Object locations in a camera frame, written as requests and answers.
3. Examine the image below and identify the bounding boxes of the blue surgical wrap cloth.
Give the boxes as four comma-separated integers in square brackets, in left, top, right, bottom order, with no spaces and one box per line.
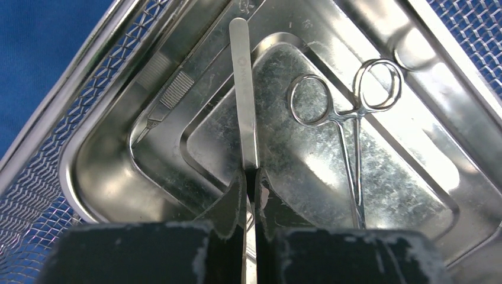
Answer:
[1,0,111,154]

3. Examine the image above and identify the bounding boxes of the steel dressing forceps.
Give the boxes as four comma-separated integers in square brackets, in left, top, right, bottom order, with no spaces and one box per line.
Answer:
[229,18,259,170]

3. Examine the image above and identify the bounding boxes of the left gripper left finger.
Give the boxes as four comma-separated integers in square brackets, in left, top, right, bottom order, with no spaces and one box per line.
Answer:
[37,170,247,283]

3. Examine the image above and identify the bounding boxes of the steel needle holder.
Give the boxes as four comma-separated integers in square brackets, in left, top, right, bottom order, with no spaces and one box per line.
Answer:
[287,58,404,230]

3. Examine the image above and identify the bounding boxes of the metal mesh tray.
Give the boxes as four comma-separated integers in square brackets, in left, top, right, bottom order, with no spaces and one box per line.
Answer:
[0,0,502,284]

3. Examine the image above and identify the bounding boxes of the steel scalpel handle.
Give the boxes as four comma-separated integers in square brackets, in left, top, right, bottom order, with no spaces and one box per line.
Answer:
[130,1,263,148]

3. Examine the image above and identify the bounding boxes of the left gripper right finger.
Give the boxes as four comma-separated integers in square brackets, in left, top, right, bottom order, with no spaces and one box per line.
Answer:
[255,169,453,283]

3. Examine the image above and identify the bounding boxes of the steel instrument pan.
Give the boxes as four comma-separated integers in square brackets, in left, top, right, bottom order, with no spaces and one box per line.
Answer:
[59,0,502,284]

